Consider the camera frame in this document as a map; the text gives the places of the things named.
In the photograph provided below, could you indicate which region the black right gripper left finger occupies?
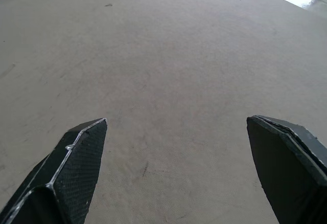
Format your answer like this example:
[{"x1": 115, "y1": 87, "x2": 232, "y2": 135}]
[{"x1": 0, "y1": 118, "x2": 108, "y2": 224}]

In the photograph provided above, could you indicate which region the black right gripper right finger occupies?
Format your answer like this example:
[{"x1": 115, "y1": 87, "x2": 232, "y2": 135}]
[{"x1": 246, "y1": 115, "x2": 327, "y2": 224}]

